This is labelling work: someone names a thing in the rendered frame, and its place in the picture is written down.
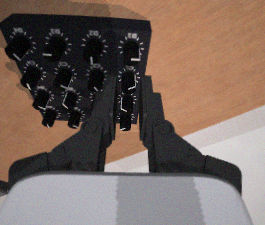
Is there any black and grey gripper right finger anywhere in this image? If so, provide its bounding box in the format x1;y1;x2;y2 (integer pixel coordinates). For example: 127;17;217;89
139;75;242;197

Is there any black knob box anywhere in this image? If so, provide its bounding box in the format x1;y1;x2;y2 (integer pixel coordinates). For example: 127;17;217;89
0;13;152;131

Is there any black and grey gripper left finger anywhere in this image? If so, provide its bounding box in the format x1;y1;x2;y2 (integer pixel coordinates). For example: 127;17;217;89
8;74;118;193

